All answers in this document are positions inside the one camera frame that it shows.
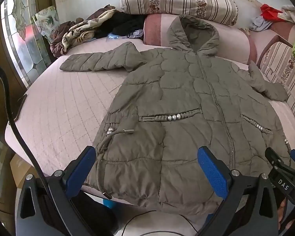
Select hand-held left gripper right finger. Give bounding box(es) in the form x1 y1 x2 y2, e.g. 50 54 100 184
197 146 280 236

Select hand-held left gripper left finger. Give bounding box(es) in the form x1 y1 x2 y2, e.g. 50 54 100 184
15 146 119 236

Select olive green puffer jacket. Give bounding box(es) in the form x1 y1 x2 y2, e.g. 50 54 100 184
60 14 292 216

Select black clothes pile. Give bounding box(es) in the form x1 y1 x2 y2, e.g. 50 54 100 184
95 12 148 40

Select person's right hand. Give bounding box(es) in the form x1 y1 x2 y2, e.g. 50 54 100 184
278 198 294 230

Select small blue object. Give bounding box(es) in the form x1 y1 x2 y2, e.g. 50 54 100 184
102 199 117 210

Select cardboard box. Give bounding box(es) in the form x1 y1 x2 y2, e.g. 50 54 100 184
9 152 38 188

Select striped floral cushion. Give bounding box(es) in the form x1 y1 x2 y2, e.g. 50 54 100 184
259 41 295 142

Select grey cloth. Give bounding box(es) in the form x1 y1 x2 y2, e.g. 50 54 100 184
251 16 273 32

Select blue plastic bag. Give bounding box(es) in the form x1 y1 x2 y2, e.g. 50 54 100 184
107 29 144 40

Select brown floral blanket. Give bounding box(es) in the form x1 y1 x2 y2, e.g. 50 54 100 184
50 5 117 58

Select white patterned cloth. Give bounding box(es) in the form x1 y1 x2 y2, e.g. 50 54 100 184
278 5 295 28

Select red cloth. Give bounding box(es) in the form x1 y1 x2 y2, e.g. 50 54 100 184
260 4 285 22

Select stained glass window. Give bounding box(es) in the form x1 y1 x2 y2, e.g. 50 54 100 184
0 0 53 87

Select plastic wrapped floral picture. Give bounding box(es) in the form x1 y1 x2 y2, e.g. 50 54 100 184
31 5 61 45

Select pink rolled blanket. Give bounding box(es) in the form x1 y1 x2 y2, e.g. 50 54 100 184
144 13 257 65

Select black cable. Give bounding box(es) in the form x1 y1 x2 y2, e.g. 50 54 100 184
0 63 64 202

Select wooden frame rail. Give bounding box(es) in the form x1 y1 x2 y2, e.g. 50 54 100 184
257 25 294 65

